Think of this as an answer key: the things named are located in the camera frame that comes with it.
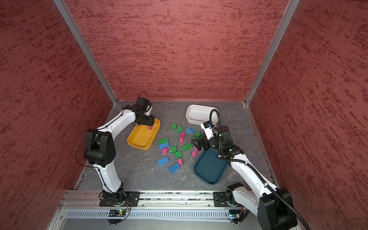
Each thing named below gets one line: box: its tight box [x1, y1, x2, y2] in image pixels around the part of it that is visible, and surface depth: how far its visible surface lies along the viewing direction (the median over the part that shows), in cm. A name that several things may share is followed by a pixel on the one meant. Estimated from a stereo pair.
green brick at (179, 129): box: [176, 126, 183, 134], surface depth 102 cm
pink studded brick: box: [161, 147, 169, 154], surface depth 92 cm
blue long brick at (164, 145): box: [158, 142, 170, 150], surface depth 95 cm
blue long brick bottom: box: [168, 162, 181, 174], surface depth 87 cm
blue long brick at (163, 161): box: [157, 156, 170, 166], surface depth 88 cm
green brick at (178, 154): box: [175, 150, 183, 160], surface depth 89 cm
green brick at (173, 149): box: [171, 145, 177, 154], surface depth 92 cm
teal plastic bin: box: [194, 144, 230, 167], surface depth 74 cm
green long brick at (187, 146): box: [182, 142, 194, 151], surface depth 94 cm
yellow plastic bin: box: [126, 118, 161, 151], surface depth 99 cm
